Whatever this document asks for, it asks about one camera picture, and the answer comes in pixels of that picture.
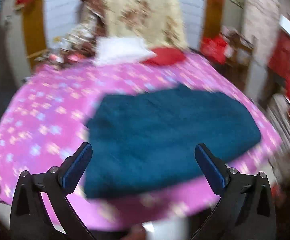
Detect blue padded jacket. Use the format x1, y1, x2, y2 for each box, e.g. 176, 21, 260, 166
84, 85, 262, 199

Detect pink floral bed sheet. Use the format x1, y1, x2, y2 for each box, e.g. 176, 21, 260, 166
0, 53, 281, 231

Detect wooden chair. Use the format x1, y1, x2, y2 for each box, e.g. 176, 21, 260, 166
220, 28, 257, 92

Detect red hanging cloth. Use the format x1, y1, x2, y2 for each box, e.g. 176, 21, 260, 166
268, 29, 290, 78

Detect red gift bag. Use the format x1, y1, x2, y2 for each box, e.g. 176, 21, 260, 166
200, 35, 229, 64

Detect red pillow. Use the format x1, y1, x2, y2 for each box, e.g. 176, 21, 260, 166
142, 47, 186, 67

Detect brown patterned blanket pile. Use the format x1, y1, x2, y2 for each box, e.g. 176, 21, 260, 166
34, 0, 106, 68

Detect white folded cloth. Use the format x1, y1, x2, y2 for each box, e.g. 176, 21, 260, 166
93, 36, 157, 66

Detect pink floral mattress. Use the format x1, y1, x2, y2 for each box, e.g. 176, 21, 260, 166
242, 0, 280, 66

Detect cream floral quilt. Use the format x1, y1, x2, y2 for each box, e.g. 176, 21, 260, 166
102, 0, 188, 50

